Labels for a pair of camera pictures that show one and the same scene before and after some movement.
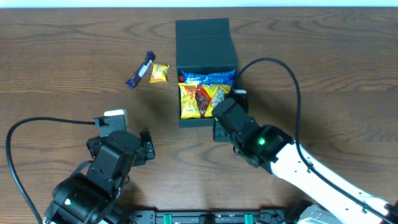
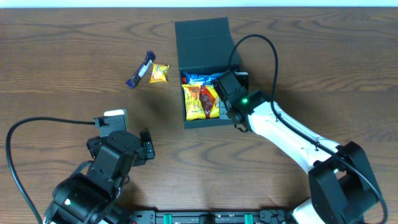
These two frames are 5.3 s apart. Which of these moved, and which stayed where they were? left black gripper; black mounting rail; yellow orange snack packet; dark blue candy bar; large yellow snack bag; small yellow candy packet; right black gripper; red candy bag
Moved: yellow orange snack packet; large yellow snack bag; red candy bag; right black gripper
Stayed: dark blue candy bar; left black gripper; black mounting rail; small yellow candy packet
